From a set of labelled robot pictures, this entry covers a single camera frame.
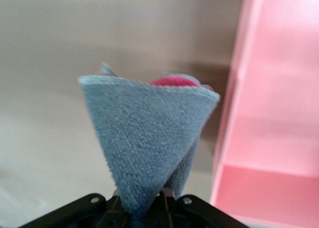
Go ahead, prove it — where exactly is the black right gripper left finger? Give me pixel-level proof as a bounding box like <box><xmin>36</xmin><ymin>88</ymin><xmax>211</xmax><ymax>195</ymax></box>
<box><xmin>17</xmin><ymin>193</ymin><xmax>133</xmax><ymax>228</ymax></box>

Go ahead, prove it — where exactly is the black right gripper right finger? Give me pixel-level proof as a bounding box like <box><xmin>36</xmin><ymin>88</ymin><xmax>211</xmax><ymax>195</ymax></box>
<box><xmin>147</xmin><ymin>191</ymin><xmax>250</xmax><ymax>228</ymax></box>

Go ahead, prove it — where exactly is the grey and red cloth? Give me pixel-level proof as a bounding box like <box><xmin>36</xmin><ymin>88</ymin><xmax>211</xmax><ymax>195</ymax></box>
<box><xmin>77</xmin><ymin>61</ymin><xmax>221</xmax><ymax>228</ymax></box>

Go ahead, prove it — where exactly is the pink plastic bin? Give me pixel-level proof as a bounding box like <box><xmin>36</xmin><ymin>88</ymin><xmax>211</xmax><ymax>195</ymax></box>
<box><xmin>209</xmin><ymin>0</ymin><xmax>319</xmax><ymax>228</ymax></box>

